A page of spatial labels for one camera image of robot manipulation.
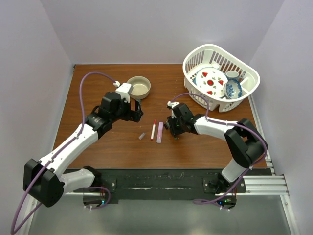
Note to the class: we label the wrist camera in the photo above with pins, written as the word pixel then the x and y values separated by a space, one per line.
pixel 171 106
pixel 124 90

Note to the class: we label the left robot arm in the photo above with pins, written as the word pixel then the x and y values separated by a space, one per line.
pixel 46 180

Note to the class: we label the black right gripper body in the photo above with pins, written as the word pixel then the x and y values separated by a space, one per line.
pixel 176 126

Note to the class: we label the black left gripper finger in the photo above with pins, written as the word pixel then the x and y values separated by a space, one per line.
pixel 138 105
pixel 136 115

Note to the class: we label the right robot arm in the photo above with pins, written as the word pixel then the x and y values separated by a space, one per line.
pixel 243 140

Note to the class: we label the watermelon pattern plate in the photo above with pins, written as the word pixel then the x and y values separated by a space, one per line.
pixel 211 81

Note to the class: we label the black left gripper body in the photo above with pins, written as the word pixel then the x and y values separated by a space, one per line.
pixel 123 112

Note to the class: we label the white red marker pen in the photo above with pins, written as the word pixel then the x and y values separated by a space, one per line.
pixel 153 130

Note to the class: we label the clear pen cap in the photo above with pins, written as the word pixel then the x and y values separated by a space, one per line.
pixel 141 136

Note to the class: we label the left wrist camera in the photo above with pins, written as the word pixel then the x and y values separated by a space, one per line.
pixel 124 90

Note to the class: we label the beige ceramic bowl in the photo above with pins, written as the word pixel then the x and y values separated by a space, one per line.
pixel 141 87

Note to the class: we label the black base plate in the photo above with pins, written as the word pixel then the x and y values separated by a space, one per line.
pixel 160 184

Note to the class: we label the pink highlighter pen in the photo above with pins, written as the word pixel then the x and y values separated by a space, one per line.
pixel 159 132

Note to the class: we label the blue floral bowl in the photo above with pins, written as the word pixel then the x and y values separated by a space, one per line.
pixel 232 89

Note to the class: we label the white plastic dish rack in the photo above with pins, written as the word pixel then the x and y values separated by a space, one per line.
pixel 210 55

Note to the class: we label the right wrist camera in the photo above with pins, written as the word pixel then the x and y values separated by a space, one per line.
pixel 171 106

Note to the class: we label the white mug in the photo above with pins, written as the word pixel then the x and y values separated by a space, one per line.
pixel 232 75

